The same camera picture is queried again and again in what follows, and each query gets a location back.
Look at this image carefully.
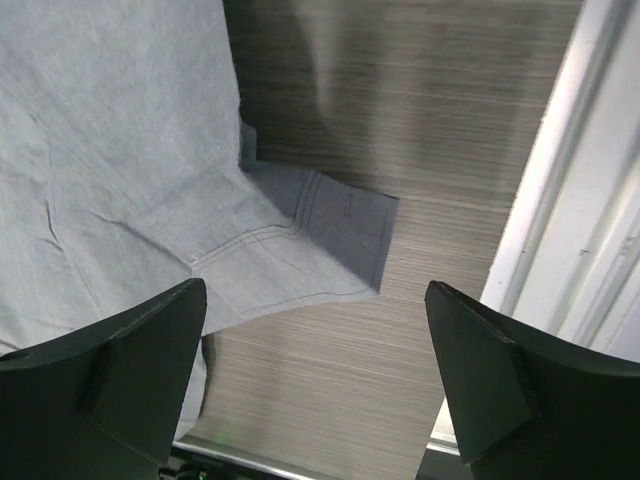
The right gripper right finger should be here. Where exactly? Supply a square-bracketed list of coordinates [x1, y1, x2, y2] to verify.
[425, 281, 639, 479]

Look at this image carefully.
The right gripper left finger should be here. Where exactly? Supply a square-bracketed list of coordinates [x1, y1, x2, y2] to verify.
[1, 279, 207, 480]

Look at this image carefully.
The grey long sleeve shirt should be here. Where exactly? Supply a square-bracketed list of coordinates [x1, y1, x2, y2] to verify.
[0, 0, 401, 444]

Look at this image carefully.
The aluminium rail frame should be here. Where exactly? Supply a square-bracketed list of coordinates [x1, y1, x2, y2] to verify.
[480, 1, 639, 361]

